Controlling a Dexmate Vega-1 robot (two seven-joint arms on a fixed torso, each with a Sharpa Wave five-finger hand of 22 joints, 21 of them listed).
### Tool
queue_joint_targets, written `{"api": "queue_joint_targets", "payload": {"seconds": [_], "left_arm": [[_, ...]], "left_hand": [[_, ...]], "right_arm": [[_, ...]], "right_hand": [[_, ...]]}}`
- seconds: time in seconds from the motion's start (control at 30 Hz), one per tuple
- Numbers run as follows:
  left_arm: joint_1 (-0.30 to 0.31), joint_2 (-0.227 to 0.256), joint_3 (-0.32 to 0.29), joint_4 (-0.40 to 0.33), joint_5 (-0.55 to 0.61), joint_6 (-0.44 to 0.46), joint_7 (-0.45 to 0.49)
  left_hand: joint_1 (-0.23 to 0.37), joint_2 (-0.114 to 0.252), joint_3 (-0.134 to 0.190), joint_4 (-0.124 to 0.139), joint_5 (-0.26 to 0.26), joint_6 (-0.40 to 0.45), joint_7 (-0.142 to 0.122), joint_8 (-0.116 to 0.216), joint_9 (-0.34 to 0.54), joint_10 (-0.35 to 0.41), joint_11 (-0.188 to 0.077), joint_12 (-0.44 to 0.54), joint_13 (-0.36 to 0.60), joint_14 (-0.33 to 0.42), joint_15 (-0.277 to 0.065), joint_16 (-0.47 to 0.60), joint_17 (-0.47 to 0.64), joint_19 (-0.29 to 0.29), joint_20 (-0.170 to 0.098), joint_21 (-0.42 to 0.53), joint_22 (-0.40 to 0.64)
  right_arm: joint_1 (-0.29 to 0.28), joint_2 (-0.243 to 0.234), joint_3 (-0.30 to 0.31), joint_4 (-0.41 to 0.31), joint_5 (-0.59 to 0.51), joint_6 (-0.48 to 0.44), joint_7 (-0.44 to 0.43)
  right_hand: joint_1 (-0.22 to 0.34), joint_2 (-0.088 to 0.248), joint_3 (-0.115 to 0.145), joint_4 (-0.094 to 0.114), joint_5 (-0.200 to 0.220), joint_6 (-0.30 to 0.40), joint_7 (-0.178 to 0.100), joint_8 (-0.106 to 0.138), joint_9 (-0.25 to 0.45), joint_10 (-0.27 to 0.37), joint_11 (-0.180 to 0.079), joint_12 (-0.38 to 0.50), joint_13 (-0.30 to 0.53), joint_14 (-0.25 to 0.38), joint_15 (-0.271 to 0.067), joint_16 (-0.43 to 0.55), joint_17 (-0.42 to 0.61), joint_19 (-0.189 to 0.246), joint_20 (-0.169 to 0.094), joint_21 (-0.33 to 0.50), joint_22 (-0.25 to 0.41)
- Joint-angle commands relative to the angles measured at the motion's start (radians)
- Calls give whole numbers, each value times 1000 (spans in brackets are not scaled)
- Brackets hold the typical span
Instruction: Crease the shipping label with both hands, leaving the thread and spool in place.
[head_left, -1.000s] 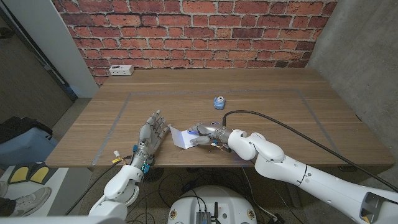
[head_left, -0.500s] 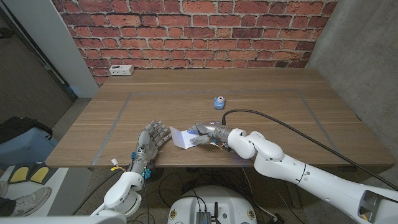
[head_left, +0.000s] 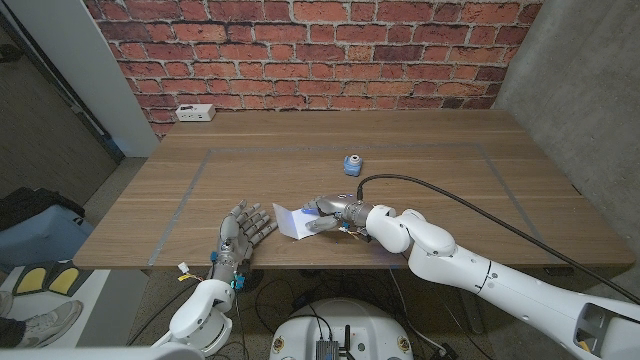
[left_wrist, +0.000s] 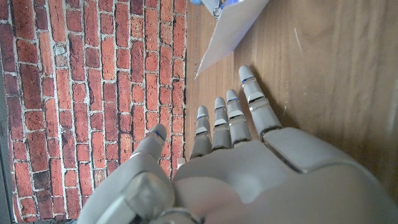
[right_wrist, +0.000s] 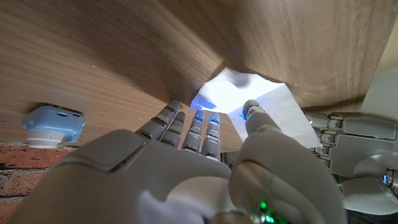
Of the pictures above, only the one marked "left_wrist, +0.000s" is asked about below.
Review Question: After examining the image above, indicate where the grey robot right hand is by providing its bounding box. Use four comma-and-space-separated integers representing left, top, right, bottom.
203, 0, 242, 18

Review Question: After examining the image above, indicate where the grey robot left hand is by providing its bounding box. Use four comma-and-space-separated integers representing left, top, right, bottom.
76, 64, 398, 224

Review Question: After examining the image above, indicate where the white paper shipping label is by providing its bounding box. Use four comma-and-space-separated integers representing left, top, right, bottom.
195, 0, 271, 79

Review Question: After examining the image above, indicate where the red brick print backdrop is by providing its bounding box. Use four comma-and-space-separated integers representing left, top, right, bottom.
0, 0, 187, 223

